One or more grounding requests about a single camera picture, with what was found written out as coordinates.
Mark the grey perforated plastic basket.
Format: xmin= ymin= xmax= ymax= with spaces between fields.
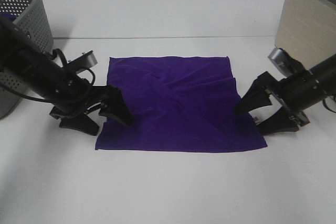
xmin=1 ymin=0 xmax=54 ymax=119

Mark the beige fabric storage box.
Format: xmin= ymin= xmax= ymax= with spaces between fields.
xmin=275 ymin=0 xmax=335 ymax=69

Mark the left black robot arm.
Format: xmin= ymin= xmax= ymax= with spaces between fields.
xmin=1 ymin=17 xmax=134 ymax=136

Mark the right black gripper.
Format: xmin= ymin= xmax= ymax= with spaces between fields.
xmin=233 ymin=70 xmax=327 ymax=135

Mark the dark cloth inside basket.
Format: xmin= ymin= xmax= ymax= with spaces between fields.
xmin=0 ymin=13 xmax=16 ymax=22

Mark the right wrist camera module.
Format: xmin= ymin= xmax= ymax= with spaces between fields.
xmin=268 ymin=48 xmax=304 ymax=77

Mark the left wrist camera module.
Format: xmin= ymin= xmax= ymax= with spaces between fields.
xmin=67 ymin=50 xmax=98 ymax=73

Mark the purple microfibre towel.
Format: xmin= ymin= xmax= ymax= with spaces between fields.
xmin=95 ymin=56 xmax=267 ymax=153

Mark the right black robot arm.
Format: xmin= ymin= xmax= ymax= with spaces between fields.
xmin=234 ymin=55 xmax=335 ymax=136

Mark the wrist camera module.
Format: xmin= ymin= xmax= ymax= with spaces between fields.
xmin=67 ymin=50 xmax=98 ymax=73
xmin=268 ymin=48 xmax=304 ymax=77

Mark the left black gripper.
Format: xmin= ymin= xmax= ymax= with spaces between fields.
xmin=46 ymin=66 xmax=134 ymax=136

